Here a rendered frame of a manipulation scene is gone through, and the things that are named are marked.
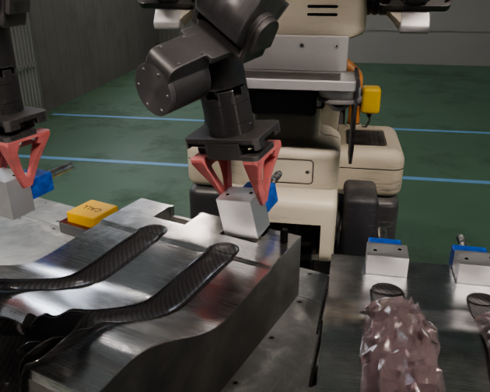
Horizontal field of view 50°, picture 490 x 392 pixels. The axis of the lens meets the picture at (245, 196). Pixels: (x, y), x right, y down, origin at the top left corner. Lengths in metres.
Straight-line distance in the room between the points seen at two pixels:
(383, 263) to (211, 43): 0.33
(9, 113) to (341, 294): 0.46
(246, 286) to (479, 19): 7.62
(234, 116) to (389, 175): 0.76
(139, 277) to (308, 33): 0.55
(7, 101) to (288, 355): 0.45
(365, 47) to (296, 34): 6.95
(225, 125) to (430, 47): 7.45
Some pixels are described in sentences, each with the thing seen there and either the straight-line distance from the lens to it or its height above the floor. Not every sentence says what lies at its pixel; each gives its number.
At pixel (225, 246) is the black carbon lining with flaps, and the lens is 0.66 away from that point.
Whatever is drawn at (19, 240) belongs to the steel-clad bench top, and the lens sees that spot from 0.94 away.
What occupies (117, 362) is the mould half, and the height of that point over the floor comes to 0.94.
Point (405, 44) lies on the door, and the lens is 7.97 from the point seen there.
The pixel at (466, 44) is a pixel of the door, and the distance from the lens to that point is 8.10.
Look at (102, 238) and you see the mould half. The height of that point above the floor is 0.89.
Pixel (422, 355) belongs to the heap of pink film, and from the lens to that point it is 0.49.
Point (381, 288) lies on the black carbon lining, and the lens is 0.67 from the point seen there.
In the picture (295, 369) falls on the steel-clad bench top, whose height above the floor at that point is 0.80.
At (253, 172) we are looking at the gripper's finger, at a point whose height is 0.99.
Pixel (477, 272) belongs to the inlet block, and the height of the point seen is 0.87.
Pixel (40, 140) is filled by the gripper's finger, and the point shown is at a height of 1.00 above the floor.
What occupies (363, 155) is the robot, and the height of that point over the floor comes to 0.80.
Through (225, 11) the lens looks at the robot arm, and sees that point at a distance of 0.56.
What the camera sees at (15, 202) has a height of 0.93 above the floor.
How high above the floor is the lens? 1.20
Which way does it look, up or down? 23 degrees down
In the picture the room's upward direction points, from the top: straight up
